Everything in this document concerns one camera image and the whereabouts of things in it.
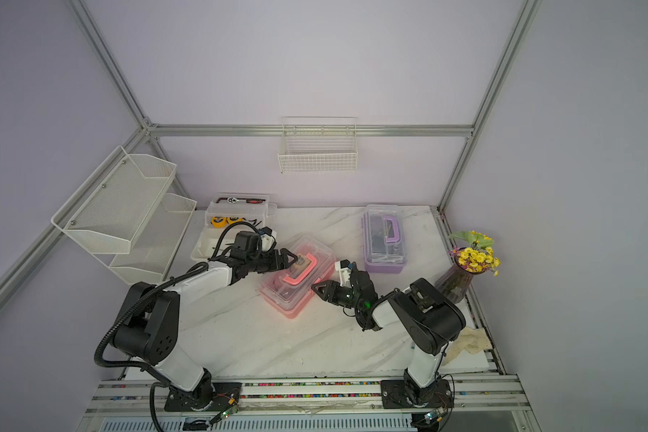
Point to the white two-tier mesh shelf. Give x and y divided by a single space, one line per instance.
127 217

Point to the yellow tape measure left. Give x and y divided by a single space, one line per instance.
218 222

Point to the purple toolbox clear lid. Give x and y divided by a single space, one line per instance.
384 248

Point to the white wire wall basket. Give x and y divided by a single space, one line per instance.
312 145

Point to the yellow flowers in vase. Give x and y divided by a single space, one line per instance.
476 257

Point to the pink toolbox clear lid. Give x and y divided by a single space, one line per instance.
288 291

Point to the white toolbox clear lid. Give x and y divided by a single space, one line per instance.
225 210

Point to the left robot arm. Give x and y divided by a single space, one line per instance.
145 332

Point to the white green work glove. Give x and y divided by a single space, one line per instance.
472 341

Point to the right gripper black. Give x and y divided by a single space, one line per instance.
326 294

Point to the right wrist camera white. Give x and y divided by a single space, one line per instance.
344 271

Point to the ratchet wrench red handle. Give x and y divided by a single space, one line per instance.
241 200

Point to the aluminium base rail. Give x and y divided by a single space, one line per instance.
465 402

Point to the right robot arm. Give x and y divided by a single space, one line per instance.
431 320

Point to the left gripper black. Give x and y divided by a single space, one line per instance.
283 265

